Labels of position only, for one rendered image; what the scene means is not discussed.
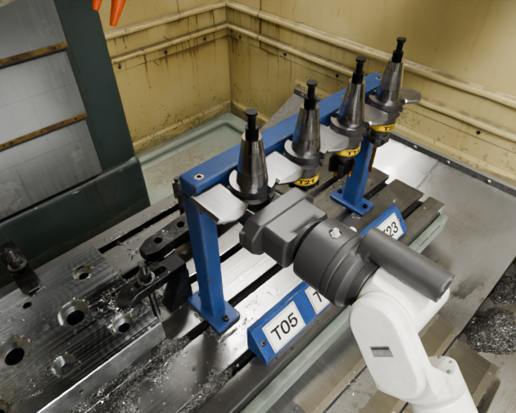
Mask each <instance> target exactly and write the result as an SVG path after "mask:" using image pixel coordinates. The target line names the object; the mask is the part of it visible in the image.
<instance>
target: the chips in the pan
mask: <svg viewBox="0 0 516 413"><path fill-rule="evenodd" d="M501 278H502V279H500V280H499V282H498V283H497V284H496V286H495V287H494V288H493V289H492V290H491V292H490V294H489V295H490V296H489V295H488V297H489V299H491V301H492V302H493V304H494V305H496V304H497V303H498V304H501V303H503V304H506V306H507V305H509V306H510V304H511V305H512V304H516V277H512V276H510V277H509V276H508V275H504V277H503V276H502V277H501ZM476 314H477V315H481V317H478V316H477V315H475V316H474V318H473V320H472V321H469V322H468V324H467V325H468V326H467V325H466V326H465V327H466V329H463V330H464V333H465V335H466V337H467V339H468V340H467V341H466V342H467V344H468V347H470V348H471V349H472V350H474V351H475V352H476V353H479V352H480V354H481V353H482V352H485V353H488V352H489V353H493V354H495V356H498V355H509V354H510V355H511V354H513V352H515V351H516V349H515V346H516V323H515V318H516V315H514V313H513V312H512V311H508V310H505V309H501V308H500V307H499V306H496V307H493V308H489V309H487V311H484V312H482V311H479V312H478V313H476Z"/></svg>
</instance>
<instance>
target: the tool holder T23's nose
mask: <svg viewBox="0 0 516 413"><path fill-rule="evenodd" d="M389 138H390V137H389V132H386V133H382V132H377V131H374V130H372V129H370V128H369V130H368V133H367V140H368V141H369V143H370V145H371V146H373V147H375V148H380V147H381V146H382V145H384V144H385V143H388V141H389Z"/></svg>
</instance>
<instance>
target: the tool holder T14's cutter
mask: <svg viewBox="0 0 516 413"><path fill-rule="evenodd" d="M355 163H356V161H355V157H352V158H351V159H350V160H341V159H338V158H337V157H335V155H334V153H333V154H332V155H331V157H330V158H329V163H328V171H329V172H330V171H333V172H334V174H333V176H336V177H339V178H342V175H347V177H350V176H351V175H352V174H353V173H354V170H355Z"/></svg>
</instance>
